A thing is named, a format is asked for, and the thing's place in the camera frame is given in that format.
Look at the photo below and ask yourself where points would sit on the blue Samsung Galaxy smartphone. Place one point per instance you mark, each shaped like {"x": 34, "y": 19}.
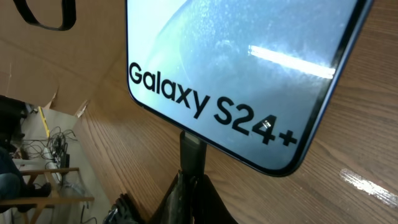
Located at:
{"x": 252, "y": 78}

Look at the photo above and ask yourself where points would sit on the cardboard sheet backdrop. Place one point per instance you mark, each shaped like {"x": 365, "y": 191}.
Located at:
{"x": 60, "y": 68}

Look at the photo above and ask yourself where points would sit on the seated person in jeans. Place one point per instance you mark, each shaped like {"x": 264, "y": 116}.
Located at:
{"x": 13, "y": 185}

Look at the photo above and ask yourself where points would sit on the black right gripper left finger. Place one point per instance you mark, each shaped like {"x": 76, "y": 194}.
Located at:
{"x": 175, "y": 207}

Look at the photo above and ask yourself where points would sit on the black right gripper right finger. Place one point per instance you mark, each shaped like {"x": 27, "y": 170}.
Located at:
{"x": 208, "y": 205}

